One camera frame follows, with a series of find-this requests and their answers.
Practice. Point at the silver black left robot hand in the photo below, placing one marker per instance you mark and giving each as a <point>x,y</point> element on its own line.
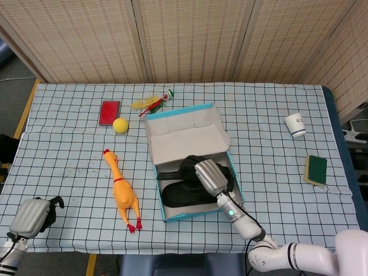
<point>28,217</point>

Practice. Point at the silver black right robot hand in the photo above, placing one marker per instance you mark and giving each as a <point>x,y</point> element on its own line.
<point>211,178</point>

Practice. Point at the black rubber slipper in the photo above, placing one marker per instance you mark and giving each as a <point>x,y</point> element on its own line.
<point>169,176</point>
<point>184,198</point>

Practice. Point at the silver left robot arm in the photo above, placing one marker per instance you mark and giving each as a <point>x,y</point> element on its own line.
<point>10,256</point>

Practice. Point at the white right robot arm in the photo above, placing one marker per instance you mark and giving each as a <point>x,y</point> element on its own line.
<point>247,227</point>

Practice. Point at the blue cardboard shoe box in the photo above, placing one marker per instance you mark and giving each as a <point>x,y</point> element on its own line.
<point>184,141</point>

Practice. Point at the checked light blue tablecloth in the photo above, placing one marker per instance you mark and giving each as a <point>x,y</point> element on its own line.
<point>72,143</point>

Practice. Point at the yellow rubber chicken toy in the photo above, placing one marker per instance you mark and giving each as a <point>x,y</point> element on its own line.
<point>123,195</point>

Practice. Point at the blue chair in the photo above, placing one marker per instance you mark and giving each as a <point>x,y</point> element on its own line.
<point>178,266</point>

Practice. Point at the colourful feather shuttlecock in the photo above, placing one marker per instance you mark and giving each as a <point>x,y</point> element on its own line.
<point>146,103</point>

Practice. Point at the white paper cup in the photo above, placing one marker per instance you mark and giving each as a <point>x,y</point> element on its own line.
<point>295,125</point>

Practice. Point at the yellow foam ball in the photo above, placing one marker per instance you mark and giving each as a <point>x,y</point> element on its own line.
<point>120,125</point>

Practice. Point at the green yellow sponge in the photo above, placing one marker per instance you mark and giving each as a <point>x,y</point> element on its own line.
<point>317,168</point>

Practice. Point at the woven bamboo folding screen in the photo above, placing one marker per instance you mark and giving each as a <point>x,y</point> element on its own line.
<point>195,37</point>

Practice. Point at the white power strip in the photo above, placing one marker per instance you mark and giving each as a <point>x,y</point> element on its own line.
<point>356,137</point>

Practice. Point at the red pad with dark frame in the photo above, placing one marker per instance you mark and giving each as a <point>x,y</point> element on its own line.
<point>109,113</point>

